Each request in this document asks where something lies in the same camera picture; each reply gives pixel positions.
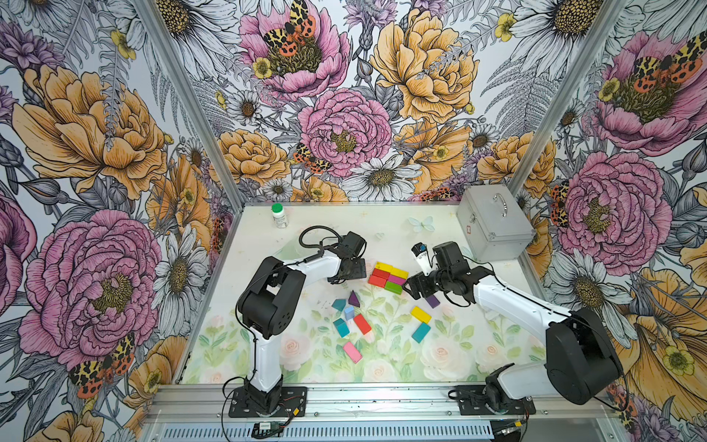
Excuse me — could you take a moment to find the purple triangle block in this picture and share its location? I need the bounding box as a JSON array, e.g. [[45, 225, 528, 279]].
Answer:
[[348, 291, 361, 308]]

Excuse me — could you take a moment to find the red block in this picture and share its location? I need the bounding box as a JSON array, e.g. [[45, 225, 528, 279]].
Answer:
[[368, 274, 388, 288], [371, 268, 390, 281], [353, 314, 372, 335]]

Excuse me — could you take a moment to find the yellow block long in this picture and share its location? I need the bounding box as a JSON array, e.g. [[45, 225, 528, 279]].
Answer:
[[375, 262, 393, 274]]

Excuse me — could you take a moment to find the magenta block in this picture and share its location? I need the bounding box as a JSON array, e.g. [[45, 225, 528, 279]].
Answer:
[[388, 274, 406, 287]]

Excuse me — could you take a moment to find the green block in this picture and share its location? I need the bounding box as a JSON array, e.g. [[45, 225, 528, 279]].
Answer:
[[384, 281, 403, 295]]

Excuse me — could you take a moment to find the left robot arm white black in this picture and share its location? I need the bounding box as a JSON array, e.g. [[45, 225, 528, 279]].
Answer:
[[234, 225, 367, 415]]

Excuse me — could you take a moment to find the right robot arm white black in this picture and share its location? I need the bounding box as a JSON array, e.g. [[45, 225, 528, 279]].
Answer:
[[405, 241, 624, 414]]

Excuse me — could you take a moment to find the purple rectangular block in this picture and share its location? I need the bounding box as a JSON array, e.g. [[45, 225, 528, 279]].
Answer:
[[425, 296, 440, 309]]

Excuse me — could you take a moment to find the teal block upper left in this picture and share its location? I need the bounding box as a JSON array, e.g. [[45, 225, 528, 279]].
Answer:
[[333, 298, 347, 311]]

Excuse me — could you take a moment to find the teal block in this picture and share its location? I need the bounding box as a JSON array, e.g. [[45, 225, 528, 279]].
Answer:
[[412, 322, 431, 344], [333, 298, 347, 311], [333, 319, 350, 338]]

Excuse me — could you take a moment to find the teal block right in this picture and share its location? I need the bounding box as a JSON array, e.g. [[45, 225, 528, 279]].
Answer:
[[412, 322, 431, 344]]

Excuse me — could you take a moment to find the silver metal first-aid case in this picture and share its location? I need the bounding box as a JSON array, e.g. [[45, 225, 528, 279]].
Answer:
[[457, 184, 535, 263]]

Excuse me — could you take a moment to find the white bottle green cap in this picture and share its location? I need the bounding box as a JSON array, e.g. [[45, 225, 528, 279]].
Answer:
[[271, 203, 288, 228]]

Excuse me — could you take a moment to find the pink block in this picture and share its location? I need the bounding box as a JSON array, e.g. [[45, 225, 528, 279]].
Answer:
[[342, 342, 363, 364]]

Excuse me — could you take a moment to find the small circuit board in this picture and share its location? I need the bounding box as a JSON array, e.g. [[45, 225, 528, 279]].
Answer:
[[250, 422, 282, 440]]

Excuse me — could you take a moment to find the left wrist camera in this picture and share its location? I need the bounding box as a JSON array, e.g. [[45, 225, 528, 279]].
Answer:
[[339, 231, 367, 258]]

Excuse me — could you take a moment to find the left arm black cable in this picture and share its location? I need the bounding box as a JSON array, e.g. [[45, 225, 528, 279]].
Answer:
[[297, 225, 346, 263]]

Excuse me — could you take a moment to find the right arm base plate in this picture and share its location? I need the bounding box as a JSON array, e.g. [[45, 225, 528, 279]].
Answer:
[[447, 384, 536, 416]]

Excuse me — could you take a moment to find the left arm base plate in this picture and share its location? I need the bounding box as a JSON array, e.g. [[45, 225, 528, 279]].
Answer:
[[226, 387, 309, 418]]

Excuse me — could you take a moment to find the aluminium front rail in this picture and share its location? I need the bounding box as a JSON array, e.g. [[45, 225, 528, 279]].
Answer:
[[141, 383, 629, 441]]

